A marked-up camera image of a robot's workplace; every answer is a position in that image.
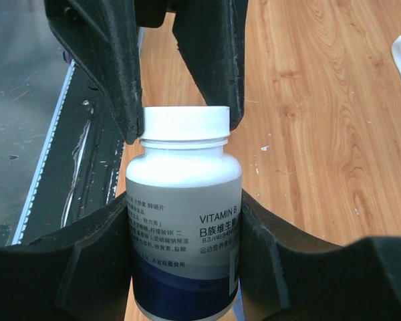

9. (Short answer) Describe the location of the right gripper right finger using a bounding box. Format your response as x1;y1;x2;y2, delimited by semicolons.
240;192;401;320

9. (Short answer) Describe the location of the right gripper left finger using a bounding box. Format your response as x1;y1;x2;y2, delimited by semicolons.
0;194;132;320

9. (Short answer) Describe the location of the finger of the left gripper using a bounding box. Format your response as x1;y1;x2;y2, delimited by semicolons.
45;0;144;144
172;0;249;130

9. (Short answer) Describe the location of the white cap pill bottle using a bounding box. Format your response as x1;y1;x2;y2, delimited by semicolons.
126;106;242;320

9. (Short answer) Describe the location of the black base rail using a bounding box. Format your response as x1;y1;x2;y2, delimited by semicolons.
11;62;124;244

